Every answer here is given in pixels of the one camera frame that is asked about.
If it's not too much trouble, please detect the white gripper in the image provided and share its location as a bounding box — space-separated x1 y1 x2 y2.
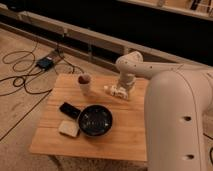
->
110 73 135 100

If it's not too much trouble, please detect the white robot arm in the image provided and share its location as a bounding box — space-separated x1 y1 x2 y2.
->
110 51 213 171

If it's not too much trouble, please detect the black bowl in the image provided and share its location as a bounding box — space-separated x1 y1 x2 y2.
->
77 105 113 137

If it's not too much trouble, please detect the wooden table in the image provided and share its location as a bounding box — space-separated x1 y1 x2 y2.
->
30 74 148 161

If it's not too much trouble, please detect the beige sponge block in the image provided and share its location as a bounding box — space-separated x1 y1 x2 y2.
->
58 121 79 137

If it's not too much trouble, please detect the blue power box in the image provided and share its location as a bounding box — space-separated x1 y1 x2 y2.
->
36 57 54 71

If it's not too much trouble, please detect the black floor cable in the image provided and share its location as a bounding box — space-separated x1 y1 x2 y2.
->
0 39 84 141

